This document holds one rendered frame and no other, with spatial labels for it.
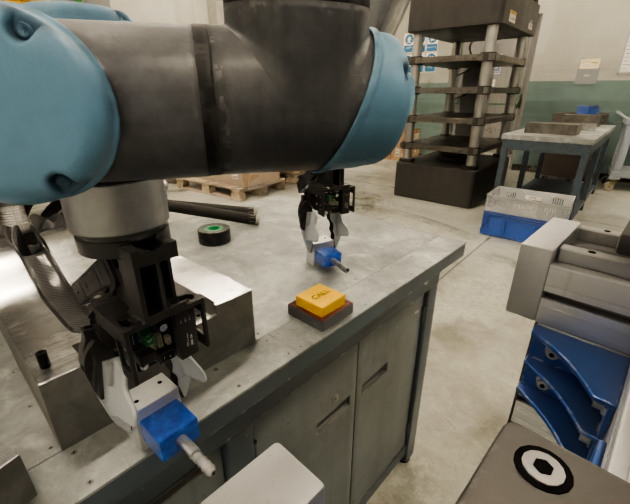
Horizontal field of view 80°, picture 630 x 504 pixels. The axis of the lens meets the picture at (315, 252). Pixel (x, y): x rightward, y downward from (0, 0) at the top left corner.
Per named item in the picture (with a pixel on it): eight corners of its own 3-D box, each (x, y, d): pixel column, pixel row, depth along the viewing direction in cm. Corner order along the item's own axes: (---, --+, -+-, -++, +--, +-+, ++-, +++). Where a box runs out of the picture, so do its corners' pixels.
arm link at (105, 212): (40, 177, 29) (143, 163, 35) (56, 233, 31) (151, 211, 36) (76, 193, 24) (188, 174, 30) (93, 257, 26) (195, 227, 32)
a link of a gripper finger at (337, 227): (345, 255, 79) (337, 216, 74) (331, 246, 84) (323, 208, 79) (357, 249, 80) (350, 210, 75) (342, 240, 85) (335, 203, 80)
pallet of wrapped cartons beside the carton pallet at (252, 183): (286, 188, 483) (284, 111, 446) (240, 202, 424) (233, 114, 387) (223, 177, 550) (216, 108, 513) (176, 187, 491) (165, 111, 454)
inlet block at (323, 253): (357, 280, 76) (358, 255, 73) (335, 285, 73) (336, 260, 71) (325, 256, 86) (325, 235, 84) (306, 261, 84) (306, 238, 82)
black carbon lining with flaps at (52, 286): (193, 303, 54) (184, 242, 50) (69, 355, 43) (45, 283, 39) (103, 242, 76) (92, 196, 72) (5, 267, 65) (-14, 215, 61)
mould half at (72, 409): (255, 341, 57) (249, 260, 52) (62, 451, 39) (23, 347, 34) (122, 253, 88) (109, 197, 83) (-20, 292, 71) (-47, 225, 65)
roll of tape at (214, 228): (193, 245, 92) (191, 232, 91) (207, 234, 100) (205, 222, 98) (223, 247, 91) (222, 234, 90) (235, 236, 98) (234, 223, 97)
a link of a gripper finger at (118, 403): (119, 473, 33) (124, 380, 31) (93, 436, 36) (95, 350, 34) (153, 455, 35) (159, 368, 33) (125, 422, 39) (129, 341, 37)
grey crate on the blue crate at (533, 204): (572, 213, 314) (577, 196, 308) (563, 226, 285) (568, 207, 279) (496, 201, 350) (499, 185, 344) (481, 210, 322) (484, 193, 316)
